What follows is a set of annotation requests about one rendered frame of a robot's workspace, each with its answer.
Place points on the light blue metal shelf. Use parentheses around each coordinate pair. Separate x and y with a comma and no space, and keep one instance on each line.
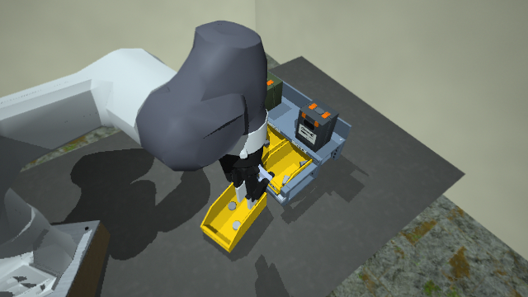
(284,118)

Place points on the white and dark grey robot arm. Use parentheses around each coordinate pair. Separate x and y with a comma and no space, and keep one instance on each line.
(190,119)

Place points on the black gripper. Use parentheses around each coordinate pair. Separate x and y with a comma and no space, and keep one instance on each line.
(244,178)

